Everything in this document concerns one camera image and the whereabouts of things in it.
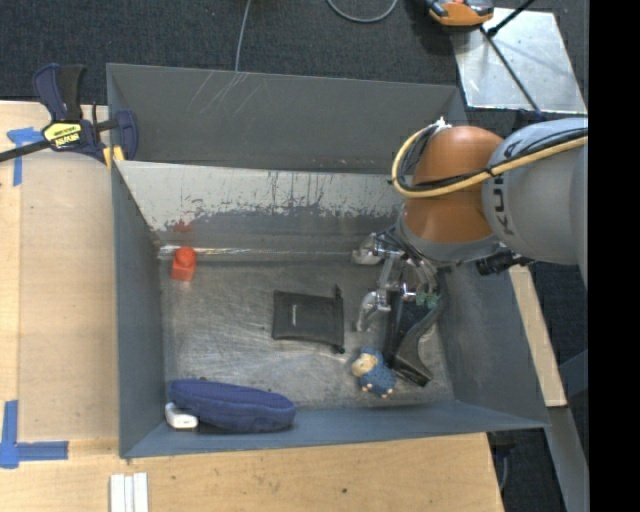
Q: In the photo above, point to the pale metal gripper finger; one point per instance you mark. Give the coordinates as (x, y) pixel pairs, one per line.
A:
(369, 307)
(365, 252)

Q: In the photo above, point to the black wedge-shaped object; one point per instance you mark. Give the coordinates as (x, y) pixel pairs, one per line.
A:
(410, 345)

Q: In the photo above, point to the black flat pouch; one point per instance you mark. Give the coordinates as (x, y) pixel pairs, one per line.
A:
(307, 315)

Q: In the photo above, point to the blue toy sheep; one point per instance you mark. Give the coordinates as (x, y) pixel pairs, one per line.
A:
(376, 375)

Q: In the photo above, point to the grey metal bin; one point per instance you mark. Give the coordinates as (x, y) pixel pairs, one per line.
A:
(280, 125)

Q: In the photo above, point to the dark blue knitted cloth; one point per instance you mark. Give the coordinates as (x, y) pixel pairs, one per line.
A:
(232, 405)

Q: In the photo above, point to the red toy block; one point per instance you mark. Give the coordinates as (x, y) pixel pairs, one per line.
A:
(183, 265)

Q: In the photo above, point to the small white object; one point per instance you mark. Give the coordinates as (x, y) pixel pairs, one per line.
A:
(177, 419)

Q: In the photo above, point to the pale wood board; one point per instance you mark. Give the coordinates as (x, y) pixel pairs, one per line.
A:
(65, 300)

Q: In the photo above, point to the black cylinder on white bracket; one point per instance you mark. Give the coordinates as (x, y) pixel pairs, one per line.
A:
(495, 262)

